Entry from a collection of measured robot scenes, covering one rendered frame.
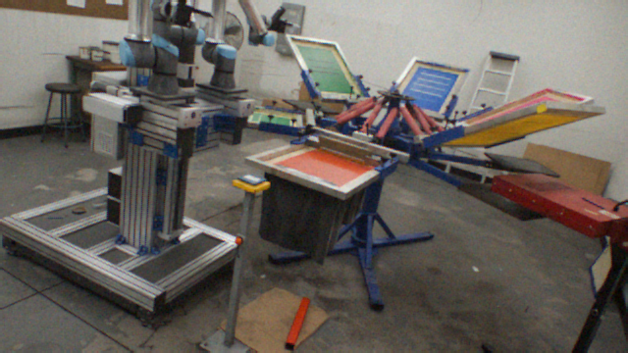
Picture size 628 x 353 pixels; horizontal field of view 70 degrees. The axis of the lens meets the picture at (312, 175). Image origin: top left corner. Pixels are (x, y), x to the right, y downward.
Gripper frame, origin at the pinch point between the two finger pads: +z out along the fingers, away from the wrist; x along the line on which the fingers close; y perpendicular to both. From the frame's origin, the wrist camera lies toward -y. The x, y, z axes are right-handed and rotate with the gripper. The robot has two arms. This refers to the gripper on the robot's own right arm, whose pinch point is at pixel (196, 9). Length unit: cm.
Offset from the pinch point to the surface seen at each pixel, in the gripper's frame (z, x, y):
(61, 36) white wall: -405, -47, 55
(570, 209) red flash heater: 94, -157, 36
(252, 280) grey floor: -52, -105, 155
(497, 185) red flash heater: 55, -162, 40
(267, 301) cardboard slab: -26, -99, 154
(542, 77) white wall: -105, -525, -60
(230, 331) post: -3, -58, 151
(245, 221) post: -3, -49, 86
